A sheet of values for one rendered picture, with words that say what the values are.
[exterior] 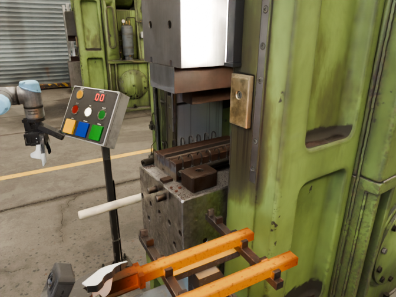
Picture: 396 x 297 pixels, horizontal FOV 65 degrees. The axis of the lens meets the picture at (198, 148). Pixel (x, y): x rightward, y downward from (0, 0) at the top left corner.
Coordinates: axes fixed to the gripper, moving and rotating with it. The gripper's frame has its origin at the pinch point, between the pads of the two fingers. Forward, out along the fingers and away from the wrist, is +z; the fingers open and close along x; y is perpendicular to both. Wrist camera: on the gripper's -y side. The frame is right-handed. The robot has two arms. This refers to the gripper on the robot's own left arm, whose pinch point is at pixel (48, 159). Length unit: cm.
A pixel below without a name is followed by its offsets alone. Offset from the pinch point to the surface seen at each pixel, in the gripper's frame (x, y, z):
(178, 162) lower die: 31, -54, -6
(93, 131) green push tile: -12.8, -20.0, -8.1
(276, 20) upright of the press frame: 58, -77, -58
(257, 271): 94, -58, -6
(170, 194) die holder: 39, -49, 3
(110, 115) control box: -11.4, -28.6, -15.8
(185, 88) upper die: 30, -57, -35
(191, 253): 84, -46, -6
